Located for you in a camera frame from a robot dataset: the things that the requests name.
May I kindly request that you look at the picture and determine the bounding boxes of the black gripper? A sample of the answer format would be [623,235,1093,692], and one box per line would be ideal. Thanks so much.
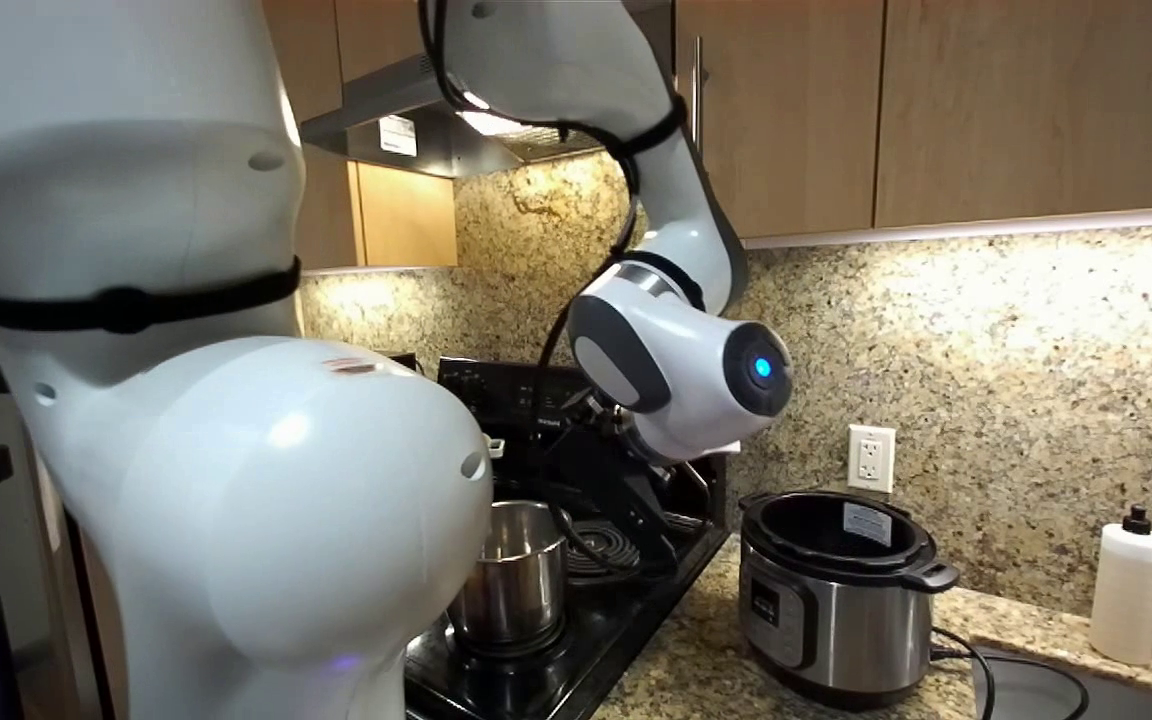
[612,436,726,536]

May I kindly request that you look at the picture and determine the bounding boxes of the metal cooker pot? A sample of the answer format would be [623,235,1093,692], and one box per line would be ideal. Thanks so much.
[448,496,573,659]

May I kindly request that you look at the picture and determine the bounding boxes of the silver electric pressure cooker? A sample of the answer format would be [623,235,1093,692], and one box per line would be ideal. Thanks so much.
[737,488,963,713]

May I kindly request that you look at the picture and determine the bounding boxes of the black electric stove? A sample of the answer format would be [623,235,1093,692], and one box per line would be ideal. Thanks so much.
[400,351,738,720]

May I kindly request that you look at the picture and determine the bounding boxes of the white bottle black cap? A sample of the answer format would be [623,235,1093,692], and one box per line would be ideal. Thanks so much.
[1088,505,1152,668]

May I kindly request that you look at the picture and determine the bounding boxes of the grey range hood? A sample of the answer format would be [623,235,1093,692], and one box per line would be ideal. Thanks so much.
[294,52,631,183]

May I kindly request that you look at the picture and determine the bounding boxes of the steel kitchen sink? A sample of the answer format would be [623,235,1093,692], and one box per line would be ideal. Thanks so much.
[970,645,1152,720]

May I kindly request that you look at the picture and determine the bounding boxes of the white wall outlet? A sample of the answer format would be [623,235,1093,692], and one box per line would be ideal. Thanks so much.
[844,422,900,496]

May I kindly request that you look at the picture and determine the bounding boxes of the black strap narrow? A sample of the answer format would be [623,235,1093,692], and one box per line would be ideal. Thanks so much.
[599,92,692,160]

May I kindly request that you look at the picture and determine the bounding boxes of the black cooker power cord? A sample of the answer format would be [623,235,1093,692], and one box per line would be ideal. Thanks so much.
[931,620,1100,720]

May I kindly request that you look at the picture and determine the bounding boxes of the long metal cabinet handle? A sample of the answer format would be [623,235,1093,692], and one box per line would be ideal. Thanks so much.
[689,37,712,132]

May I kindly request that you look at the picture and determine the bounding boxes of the wooden upper cabinet long handle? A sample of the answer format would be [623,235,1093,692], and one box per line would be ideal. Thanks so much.
[660,0,1152,252]

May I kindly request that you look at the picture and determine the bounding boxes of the black strap wide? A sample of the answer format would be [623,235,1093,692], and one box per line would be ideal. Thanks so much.
[0,231,306,336]

